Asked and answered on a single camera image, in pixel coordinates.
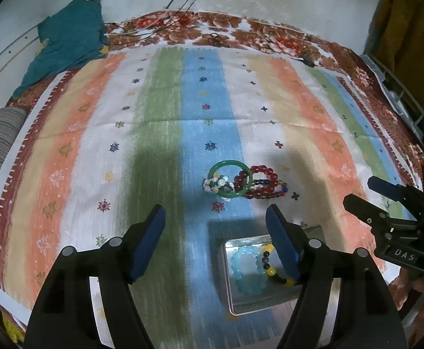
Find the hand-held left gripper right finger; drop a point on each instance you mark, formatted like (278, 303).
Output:
(281, 240)

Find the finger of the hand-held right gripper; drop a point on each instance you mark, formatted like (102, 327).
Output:
(361, 207)
(383, 186)

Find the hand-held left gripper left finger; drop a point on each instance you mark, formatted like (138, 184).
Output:
(148, 243)

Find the metal tin box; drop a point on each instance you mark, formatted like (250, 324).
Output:
(233, 247)

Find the green jade bangle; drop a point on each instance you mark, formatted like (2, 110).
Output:
(229, 163)

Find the person's right hand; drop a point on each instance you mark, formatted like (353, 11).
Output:
(421, 291)

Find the small black device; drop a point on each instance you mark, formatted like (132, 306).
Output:
(307, 60)

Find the striped patterned bed cover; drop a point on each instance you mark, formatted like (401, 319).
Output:
(204, 91)

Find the yellow garment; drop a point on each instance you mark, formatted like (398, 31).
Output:
(404, 21)

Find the brown floral bedsheet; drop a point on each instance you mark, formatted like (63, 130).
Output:
(255, 31)

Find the small dark metal object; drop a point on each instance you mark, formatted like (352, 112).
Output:
(217, 39)

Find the teal cloth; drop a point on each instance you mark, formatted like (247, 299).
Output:
(66, 36)

